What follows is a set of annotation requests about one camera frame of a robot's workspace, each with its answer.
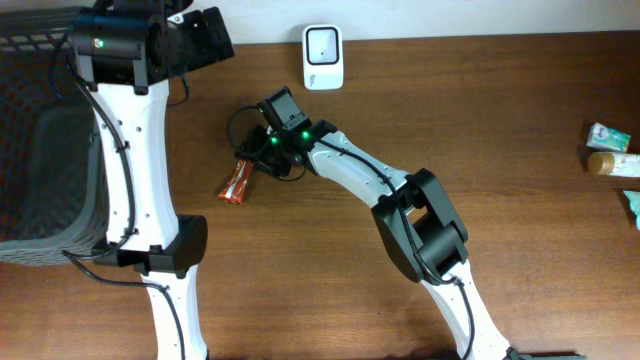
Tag red white snack bar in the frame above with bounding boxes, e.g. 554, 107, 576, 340
218, 159, 253, 205

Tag green white tissue packet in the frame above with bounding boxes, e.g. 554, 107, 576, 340
586, 123, 631, 153

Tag white Pantene tube gold cap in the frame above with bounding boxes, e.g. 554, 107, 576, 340
587, 152, 639, 178

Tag teal tissue packet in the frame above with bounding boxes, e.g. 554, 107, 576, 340
623, 190, 640, 230

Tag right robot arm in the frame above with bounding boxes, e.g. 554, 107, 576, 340
233, 87, 526, 360

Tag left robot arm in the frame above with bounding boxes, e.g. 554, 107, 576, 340
70, 1, 234, 359

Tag white barcode scanner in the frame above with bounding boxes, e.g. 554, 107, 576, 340
301, 24, 344, 91

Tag grey plastic mesh basket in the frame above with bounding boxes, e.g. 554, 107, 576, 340
1, 7, 109, 266

